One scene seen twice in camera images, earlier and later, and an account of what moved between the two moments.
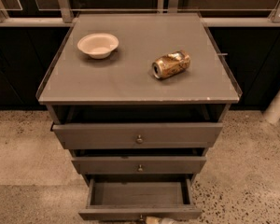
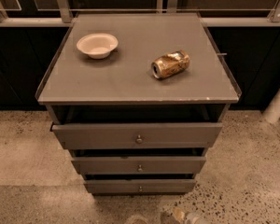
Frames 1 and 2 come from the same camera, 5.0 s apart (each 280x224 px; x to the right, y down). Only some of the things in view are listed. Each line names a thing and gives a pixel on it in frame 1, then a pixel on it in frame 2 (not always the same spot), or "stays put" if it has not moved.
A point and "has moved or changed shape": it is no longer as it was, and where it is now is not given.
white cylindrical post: (279, 105) stays put
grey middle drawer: (139, 164) stays put
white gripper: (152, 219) -> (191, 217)
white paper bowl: (98, 45) stays put
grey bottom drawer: (135, 197) has moved or changed shape
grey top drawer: (136, 135) stays put
